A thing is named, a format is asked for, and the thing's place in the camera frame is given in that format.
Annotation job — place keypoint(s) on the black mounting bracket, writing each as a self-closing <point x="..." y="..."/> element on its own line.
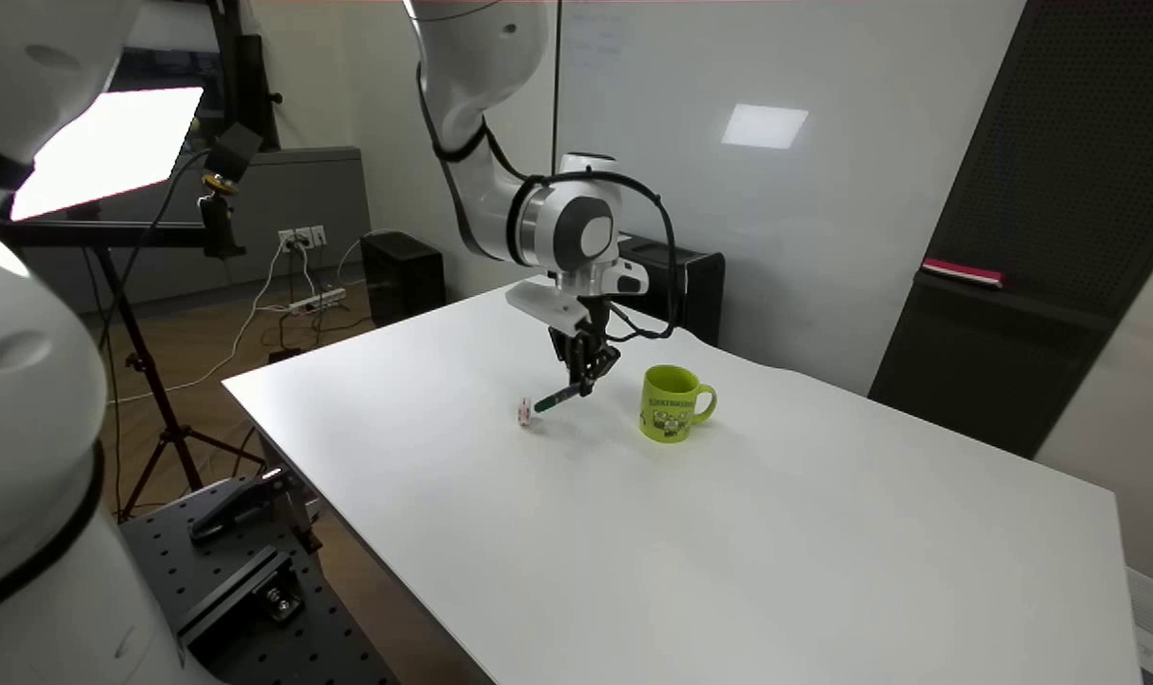
<point x="252" y="597"/>

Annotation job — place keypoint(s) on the dark tall cabinet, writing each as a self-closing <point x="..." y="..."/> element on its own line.
<point x="1033" y="252"/>

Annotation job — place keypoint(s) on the black perforated breadboard base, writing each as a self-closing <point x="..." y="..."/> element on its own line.
<point x="320" y="632"/>

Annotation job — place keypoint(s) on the grey wall panel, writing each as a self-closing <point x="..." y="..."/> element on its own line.
<point x="311" y="192"/>

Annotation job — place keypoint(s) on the black camera on stand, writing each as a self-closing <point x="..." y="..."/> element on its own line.
<point x="225" y="174"/>

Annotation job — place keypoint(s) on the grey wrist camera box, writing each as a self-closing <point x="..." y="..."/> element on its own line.
<point x="538" y="301"/>

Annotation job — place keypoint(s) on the pink item on cabinet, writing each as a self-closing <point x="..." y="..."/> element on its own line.
<point x="962" y="272"/>

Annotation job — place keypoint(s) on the bright studio light panel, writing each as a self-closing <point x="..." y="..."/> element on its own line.
<point x="125" y="145"/>

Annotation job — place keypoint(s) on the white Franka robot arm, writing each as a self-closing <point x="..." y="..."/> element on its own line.
<point x="30" y="419"/>

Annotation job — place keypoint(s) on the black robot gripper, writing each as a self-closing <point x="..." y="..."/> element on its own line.
<point x="583" y="328"/>

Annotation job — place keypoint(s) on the black metal frame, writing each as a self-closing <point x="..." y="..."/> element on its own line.
<point x="246" y="61"/>

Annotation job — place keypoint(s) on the black tripod stand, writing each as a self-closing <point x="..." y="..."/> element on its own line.
<point x="158" y="392"/>

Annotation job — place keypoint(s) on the white wall power outlet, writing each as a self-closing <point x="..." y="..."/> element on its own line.
<point x="304" y="238"/>

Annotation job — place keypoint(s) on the small white tape roll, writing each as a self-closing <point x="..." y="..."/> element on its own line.
<point x="528" y="411"/>

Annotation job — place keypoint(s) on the lime green mug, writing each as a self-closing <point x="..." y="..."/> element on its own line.
<point x="670" y="405"/>

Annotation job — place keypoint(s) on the white power strip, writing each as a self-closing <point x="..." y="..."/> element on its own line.
<point x="317" y="301"/>

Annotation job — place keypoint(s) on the large black box unit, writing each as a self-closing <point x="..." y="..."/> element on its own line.
<point x="694" y="291"/>

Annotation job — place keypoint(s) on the small black box unit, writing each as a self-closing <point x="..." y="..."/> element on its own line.
<point x="405" y="272"/>

